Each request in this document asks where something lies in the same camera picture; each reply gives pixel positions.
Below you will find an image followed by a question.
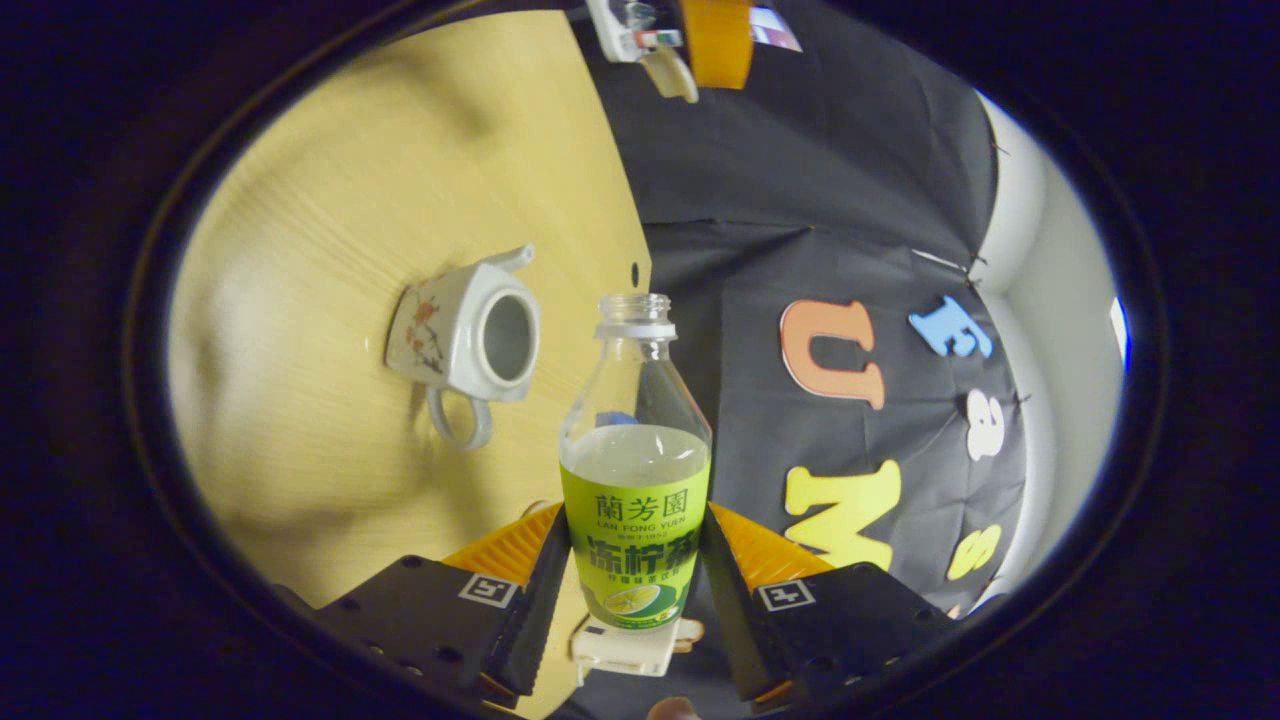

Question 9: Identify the white teacup lid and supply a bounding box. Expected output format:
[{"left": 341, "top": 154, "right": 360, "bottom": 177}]
[{"left": 640, "top": 45, "right": 699, "bottom": 104}]

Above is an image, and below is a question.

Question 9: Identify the computer monitor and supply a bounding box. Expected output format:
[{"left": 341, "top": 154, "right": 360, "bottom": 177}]
[{"left": 750, "top": 5, "right": 803, "bottom": 53}]

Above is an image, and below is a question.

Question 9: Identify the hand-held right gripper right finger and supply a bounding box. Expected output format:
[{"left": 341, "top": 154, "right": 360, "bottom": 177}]
[{"left": 700, "top": 503, "right": 956, "bottom": 706}]

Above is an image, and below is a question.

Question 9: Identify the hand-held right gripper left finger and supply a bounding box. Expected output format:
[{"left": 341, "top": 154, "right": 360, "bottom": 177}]
[{"left": 315, "top": 505, "right": 571, "bottom": 701}]

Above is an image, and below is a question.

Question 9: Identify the white floral teacup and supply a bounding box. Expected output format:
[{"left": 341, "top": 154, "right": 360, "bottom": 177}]
[{"left": 385, "top": 245, "right": 541, "bottom": 451}]

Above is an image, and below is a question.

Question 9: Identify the black backdrop cloth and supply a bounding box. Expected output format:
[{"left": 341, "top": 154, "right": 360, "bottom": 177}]
[{"left": 545, "top": 0, "right": 1031, "bottom": 720}]

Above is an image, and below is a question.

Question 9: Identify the white side table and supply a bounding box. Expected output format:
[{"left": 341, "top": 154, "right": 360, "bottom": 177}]
[{"left": 585, "top": 0, "right": 686, "bottom": 63}]

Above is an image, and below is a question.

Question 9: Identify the white toaster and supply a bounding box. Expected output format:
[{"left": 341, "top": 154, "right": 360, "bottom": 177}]
[{"left": 570, "top": 615, "right": 691, "bottom": 681}]

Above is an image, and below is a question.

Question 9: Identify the green label water bottle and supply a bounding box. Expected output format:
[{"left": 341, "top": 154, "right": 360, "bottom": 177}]
[{"left": 558, "top": 293, "right": 713, "bottom": 633}]

